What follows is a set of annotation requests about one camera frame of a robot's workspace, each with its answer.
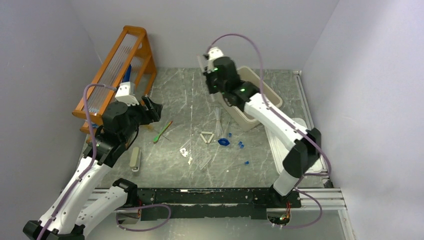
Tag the white plastic bin lid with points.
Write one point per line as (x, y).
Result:
(279, 152)

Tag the green plastic spatula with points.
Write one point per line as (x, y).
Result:
(161, 132)

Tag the orange wooden test tube rack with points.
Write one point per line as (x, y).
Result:
(131, 51)

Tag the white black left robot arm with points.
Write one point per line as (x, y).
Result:
(67, 219)

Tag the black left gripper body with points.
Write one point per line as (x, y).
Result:
(146, 116)

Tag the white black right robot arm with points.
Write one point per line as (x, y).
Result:
(302, 143)

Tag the beige stapler-like case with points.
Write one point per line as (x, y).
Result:
(135, 159)

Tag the small blue cap pair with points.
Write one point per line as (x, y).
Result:
(241, 144)

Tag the white clay triangle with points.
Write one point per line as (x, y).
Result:
(207, 136)

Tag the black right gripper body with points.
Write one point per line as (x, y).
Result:
(213, 85)

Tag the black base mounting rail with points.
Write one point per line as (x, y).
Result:
(199, 203)

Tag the blue plastic hexagon cap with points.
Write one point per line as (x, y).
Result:
(223, 141)

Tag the orange test tube brush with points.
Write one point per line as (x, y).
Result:
(149, 127)

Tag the blue capped clear tube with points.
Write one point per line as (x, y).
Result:
(239, 165)

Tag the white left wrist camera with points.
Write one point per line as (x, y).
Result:
(126, 94)

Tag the clear glass tube bundle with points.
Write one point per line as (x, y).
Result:
(218, 125)

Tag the beige plastic bin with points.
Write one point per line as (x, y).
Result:
(247, 122)

